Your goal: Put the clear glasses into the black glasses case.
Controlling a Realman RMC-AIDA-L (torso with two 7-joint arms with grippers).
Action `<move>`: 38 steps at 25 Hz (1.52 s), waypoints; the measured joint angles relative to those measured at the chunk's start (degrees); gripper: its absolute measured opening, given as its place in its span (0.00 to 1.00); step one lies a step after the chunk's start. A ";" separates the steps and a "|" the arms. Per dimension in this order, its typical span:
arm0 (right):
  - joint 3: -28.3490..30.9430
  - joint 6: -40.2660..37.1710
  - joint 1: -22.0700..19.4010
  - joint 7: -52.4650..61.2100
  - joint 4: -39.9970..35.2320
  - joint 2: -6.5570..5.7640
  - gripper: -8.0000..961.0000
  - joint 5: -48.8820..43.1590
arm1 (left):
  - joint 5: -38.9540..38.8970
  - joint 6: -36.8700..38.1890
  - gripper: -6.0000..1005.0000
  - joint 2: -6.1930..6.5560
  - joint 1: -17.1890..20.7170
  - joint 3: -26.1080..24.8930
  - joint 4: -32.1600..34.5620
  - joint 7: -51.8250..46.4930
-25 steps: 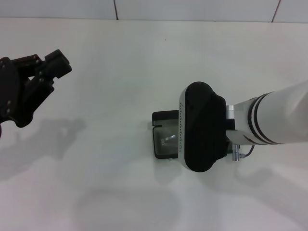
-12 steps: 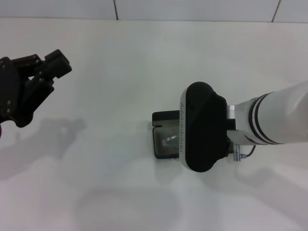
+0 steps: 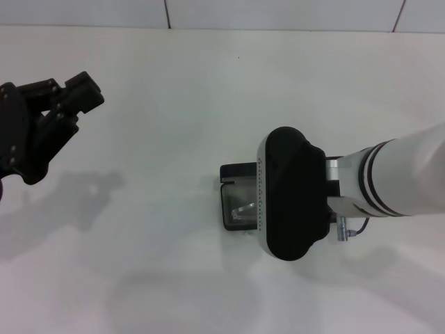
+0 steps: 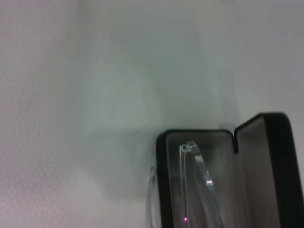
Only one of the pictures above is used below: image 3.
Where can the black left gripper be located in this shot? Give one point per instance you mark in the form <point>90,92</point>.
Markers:
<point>17,139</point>

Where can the black glasses case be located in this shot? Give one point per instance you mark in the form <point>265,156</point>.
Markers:
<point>240,170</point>

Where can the clear plastic glasses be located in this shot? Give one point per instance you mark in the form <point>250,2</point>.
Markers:
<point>243,210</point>

